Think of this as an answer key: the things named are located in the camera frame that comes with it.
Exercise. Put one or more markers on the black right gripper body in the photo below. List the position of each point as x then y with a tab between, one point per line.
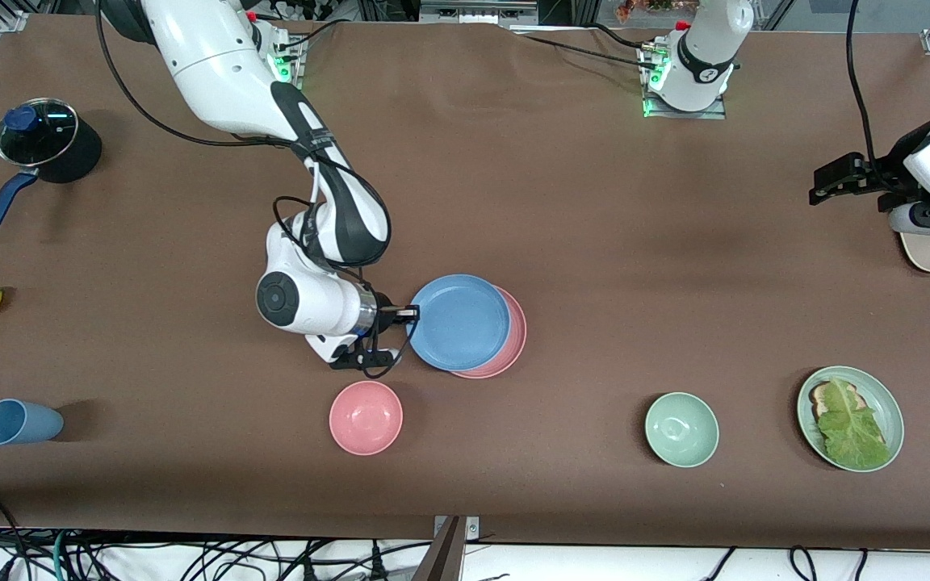
385	311

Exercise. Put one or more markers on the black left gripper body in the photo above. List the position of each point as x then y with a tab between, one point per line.
885	175

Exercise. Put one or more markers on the blue shallow dish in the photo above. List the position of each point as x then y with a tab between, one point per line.
458	323

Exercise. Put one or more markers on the pink shallow dish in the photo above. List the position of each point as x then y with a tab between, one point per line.
517	339

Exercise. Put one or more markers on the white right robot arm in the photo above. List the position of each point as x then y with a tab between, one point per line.
215	64

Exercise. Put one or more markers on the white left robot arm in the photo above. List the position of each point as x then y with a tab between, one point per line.
703	56

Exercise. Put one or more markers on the small pink bowl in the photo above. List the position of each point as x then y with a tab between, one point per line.
366	418

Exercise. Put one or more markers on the bread slice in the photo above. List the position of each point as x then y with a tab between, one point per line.
820	397

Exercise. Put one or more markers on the brown table cover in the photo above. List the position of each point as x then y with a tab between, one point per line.
594	210

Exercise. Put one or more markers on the mint green plate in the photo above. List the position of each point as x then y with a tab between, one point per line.
889	407

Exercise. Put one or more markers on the green lettuce leaf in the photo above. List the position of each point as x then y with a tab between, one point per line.
851	428

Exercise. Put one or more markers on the small mint green bowl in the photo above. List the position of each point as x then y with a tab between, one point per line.
681	429

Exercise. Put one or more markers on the grey metal box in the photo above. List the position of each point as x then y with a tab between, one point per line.
477	10

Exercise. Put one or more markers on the dark blue saucepan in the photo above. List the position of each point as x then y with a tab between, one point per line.
85	149

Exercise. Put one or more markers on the blue plastic cup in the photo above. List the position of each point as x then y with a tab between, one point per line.
19	422

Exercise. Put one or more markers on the glass lid blue knob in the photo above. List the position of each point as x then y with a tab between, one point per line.
41	133

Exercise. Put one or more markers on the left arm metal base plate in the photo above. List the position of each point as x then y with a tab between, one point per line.
719	111

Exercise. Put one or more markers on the silver metal bracket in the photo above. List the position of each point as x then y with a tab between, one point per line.
473	528

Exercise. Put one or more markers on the brown angled post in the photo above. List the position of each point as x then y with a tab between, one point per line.
441	557

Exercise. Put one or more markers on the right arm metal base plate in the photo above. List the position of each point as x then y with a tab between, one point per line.
297	68

